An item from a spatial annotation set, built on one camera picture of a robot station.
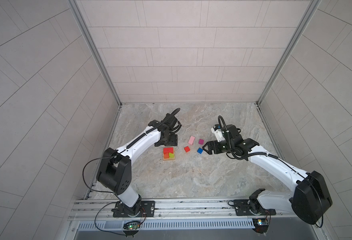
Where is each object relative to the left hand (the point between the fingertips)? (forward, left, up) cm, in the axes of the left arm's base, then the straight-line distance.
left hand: (173, 141), depth 86 cm
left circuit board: (-39, +16, -4) cm, 43 cm away
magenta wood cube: (+4, -17, -7) cm, 19 cm away
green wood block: (-6, +1, -6) cm, 9 cm away
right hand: (-5, -19, +2) cm, 20 cm away
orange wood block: (-6, +4, -6) cm, 10 cm away
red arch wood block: (-5, +4, -3) cm, 7 cm away
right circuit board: (-38, -42, -8) cm, 57 cm away
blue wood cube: (-3, -16, -7) cm, 17 cm away
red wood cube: (-1, -8, -8) cm, 12 cm away
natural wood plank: (-8, +2, -8) cm, 11 cm away
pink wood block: (+5, -11, -8) cm, 15 cm away
